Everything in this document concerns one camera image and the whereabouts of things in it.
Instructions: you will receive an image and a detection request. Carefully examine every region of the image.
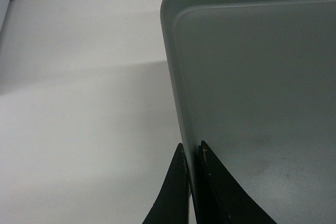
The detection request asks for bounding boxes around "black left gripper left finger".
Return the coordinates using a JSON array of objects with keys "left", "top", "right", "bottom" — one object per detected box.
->
[{"left": 143, "top": 143, "right": 191, "bottom": 224}]

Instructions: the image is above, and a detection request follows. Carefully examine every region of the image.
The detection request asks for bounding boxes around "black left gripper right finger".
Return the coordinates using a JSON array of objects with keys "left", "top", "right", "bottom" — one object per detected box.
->
[{"left": 194, "top": 141, "right": 275, "bottom": 223}]

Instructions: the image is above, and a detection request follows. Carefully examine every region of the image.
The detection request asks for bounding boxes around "grey rectangular serving tray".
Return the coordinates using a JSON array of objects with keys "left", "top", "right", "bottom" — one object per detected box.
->
[{"left": 161, "top": 0, "right": 335, "bottom": 223}]

